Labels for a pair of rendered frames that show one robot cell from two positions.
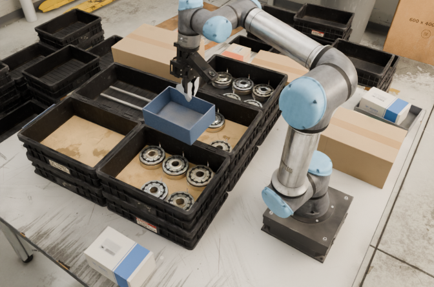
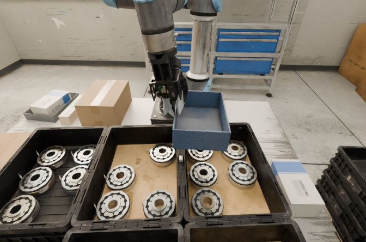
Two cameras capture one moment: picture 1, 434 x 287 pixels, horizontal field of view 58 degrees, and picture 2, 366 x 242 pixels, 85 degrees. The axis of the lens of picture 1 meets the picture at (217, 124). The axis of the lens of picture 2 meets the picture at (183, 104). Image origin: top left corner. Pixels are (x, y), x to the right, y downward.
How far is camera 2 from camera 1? 1.51 m
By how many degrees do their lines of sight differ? 86
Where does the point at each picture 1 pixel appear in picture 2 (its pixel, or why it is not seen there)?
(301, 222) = not seen: hidden behind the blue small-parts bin
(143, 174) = (230, 202)
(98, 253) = (312, 192)
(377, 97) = (46, 102)
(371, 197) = (140, 102)
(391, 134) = (102, 83)
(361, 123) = (94, 93)
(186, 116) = (189, 123)
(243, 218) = not seen: hidden behind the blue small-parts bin
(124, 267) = (297, 168)
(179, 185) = (217, 165)
